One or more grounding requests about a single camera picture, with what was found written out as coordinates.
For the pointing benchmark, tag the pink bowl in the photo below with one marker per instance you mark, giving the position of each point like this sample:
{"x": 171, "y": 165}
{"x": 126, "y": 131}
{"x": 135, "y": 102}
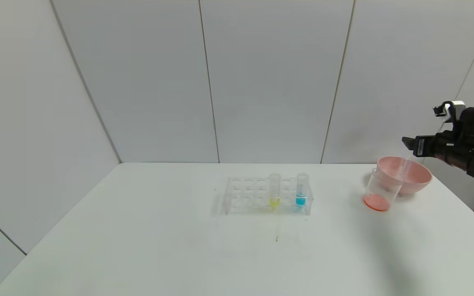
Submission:
{"x": 420, "y": 176}

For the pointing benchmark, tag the test tube with blue pigment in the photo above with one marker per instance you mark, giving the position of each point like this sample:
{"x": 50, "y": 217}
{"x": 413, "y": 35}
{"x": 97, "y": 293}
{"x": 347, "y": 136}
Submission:
{"x": 301, "y": 200}

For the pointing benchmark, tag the test tube with yellow pigment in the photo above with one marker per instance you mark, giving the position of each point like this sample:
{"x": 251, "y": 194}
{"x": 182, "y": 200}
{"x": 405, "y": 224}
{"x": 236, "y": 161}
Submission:
{"x": 274, "y": 200}

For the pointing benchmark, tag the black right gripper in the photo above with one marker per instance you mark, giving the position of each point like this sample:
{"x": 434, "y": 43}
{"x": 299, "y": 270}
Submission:
{"x": 421, "y": 146}

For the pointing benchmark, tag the clear plastic beaker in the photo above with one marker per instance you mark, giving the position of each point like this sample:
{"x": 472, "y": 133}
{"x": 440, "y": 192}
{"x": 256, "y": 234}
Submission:
{"x": 377, "y": 201}

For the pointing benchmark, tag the clear acrylic test tube rack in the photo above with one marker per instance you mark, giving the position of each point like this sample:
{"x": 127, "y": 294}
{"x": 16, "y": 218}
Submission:
{"x": 245, "y": 201}

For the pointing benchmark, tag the test tube with red pigment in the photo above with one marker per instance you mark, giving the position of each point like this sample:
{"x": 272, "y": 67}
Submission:
{"x": 404, "y": 167}

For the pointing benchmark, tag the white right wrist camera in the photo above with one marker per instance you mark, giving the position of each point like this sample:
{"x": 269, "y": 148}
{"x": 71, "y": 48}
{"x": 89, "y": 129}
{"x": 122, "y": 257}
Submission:
{"x": 453, "y": 110}

